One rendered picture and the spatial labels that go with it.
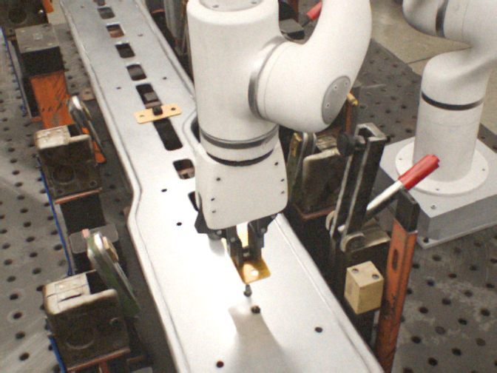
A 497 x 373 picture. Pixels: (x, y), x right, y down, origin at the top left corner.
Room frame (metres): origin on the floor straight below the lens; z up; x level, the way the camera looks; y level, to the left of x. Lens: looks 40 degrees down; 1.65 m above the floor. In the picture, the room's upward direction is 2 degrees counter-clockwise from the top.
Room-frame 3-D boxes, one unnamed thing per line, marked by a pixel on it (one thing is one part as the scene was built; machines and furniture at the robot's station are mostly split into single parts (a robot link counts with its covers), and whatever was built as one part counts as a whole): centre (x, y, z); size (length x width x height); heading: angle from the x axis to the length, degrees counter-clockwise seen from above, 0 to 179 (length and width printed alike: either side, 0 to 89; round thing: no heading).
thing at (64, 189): (0.87, 0.32, 0.87); 0.12 x 0.09 x 0.35; 110
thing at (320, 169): (0.78, -0.11, 0.88); 0.11 x 0.09 x 0.37; 110
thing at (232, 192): (0.55, 0.01, 1.20); 0.10 x 0.07 x 0.11; 110
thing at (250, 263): (0.55, 0.01, 1.07); 0.08 x 0.04 x 0.01; 20
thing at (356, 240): (0.58, -0.13, 1.06); 0.03 x 0.01 x 0.03; 110
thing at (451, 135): (1.06, -0.40, 0.88); 0.19 x 0.19 x 0.18
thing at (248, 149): (0.55, 0.01, 1.26); 0.09 x 0.08 x 0.03; 110
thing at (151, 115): (0.99, 0.17, 1.01); 0.08 x 0.04 x 0.01; 111
